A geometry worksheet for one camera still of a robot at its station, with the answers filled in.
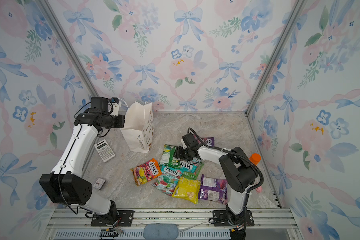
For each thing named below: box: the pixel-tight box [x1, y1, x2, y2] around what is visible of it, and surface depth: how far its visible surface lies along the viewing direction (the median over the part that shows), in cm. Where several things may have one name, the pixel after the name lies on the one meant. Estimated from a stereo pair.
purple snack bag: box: [198, 174, 228, 205], surface depth 82 cm
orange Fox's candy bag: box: [130, 158, 162, 186], surface depth 88 cm
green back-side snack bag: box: [182, 161, 204, 180], surface depth 89 cm
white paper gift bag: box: [120, 101, 154, 154], surface depth 87 cm
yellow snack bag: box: [172, 176, 202, 204], surface depth 82 cm
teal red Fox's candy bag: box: [151, 165, 183, 197], surface depth 85 cm
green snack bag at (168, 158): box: [159, 144, 181, 169], surface depth 93 cm
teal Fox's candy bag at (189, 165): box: [179, 157, 201, 173], surface depth 90 cm
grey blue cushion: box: [143, 223, 179, 240], surface depth 70 cm
